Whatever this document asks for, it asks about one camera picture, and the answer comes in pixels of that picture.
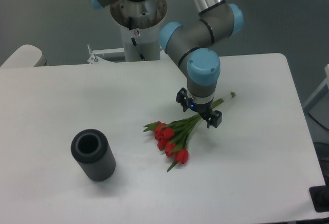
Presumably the white metal base frame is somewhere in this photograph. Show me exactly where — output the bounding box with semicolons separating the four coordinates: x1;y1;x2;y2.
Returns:
86;44;165;65

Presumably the black pedestal cable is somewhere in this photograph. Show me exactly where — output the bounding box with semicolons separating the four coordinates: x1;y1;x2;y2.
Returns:
130;37;147;61

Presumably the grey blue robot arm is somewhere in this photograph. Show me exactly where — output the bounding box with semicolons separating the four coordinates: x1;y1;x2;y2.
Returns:
89;0;244;127

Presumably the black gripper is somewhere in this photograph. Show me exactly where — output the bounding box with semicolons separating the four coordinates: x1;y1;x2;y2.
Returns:
176;88;223;128

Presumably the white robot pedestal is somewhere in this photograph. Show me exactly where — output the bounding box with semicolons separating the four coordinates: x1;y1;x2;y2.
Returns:
110;0;167;62

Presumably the white furniture leg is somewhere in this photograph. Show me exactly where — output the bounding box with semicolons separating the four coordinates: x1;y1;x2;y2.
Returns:
302;65;328;113

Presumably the red tulip bouquet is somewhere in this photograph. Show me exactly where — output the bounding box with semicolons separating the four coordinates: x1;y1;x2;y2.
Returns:
143;91;237;173

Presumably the dark grey ribbed vase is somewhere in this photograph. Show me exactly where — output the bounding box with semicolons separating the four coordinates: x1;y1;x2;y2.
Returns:
70;129;116;181

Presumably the white chair armrest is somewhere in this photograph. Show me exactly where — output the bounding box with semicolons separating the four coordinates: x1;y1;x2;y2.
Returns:
1;44;47;69

